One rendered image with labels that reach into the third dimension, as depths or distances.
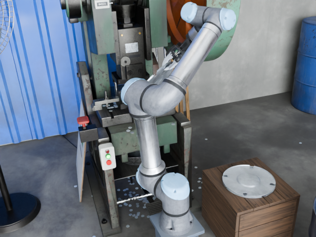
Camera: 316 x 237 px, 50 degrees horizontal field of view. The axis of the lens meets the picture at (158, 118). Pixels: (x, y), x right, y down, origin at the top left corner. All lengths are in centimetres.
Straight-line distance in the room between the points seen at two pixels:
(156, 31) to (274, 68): 235
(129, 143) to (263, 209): 80
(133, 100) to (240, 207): 86
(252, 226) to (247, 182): 23
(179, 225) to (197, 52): 72
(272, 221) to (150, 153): 85
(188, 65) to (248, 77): 267
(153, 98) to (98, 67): 101
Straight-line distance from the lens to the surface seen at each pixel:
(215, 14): 131
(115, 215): 211
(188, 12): 138
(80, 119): 181
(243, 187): 193
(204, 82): 359
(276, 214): 195
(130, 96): 127
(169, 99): 118
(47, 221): 239
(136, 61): 193
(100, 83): 219
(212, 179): 198
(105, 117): 193
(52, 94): 317
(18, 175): 291
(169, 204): 142
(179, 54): 151
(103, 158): 181
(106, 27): 180
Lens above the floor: 152
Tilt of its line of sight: 26 degrees down
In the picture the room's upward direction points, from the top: 3 degrees counter-clockwise
